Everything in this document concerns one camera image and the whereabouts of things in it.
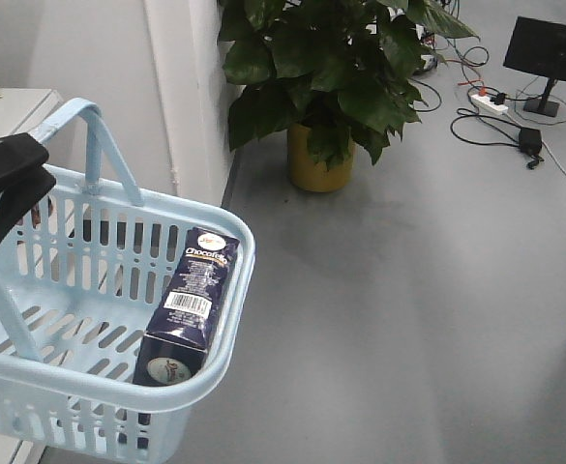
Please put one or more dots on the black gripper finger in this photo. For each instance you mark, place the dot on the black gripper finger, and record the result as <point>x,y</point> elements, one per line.
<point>20,193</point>
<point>20,153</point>

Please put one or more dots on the light blue plastic basket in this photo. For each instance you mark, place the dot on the light blue plastic basket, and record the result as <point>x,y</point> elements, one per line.
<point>80,277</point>

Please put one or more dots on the dark blue cookie box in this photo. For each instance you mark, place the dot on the dark blue cookie box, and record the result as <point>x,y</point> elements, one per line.
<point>177,339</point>

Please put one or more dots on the near white chest freezer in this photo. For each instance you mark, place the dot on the near white chest freezer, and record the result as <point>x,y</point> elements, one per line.
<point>22,109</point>

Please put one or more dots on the yellow plant pot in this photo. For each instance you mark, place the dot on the yellow plant pot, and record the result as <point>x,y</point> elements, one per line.
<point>306,174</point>

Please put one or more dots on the green potted plant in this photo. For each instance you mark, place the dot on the green potted plant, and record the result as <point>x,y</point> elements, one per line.
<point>342,69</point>

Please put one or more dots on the white power strip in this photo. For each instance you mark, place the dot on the white power strip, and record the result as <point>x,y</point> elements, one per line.
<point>484,102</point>

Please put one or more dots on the black power brick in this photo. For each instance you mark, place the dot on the black power brick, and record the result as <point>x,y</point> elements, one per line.
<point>530,141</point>

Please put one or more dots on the black monitor on stand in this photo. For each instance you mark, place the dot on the black monitor on stand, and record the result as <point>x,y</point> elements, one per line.
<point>538,47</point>

